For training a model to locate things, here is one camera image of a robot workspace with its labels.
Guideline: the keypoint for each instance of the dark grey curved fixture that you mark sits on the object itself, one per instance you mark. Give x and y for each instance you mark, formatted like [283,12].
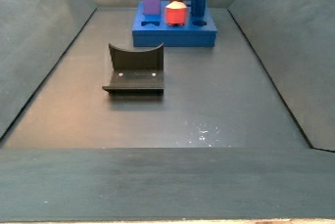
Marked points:
[137,70]

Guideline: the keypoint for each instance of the red pentagon prism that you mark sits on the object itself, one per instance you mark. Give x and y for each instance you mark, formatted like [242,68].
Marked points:
[176,13]

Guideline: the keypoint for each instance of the purple square peg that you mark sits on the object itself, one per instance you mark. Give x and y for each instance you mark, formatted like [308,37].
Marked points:
[152,7]

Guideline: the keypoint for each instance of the blue shape sorter base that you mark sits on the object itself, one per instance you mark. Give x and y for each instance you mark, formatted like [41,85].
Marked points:
[152,31]

